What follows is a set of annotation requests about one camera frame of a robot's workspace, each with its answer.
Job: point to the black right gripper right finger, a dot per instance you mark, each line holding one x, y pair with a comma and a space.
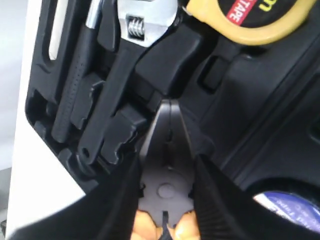
225, 212

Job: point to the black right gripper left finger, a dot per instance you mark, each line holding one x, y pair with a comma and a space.
105, 213

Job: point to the orange-black combination pliers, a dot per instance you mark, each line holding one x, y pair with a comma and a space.
167, 172

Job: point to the black electrical tape roll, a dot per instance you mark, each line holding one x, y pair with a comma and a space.
291, 207

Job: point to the black plastic tool case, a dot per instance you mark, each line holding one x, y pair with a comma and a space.
254, 111

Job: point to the yellow tape measure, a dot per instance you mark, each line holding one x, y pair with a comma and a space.
251, 22

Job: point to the silver adjustable wrench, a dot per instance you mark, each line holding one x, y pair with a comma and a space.
141, 23

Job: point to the claw hammer black handle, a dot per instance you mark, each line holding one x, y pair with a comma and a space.
79, 66

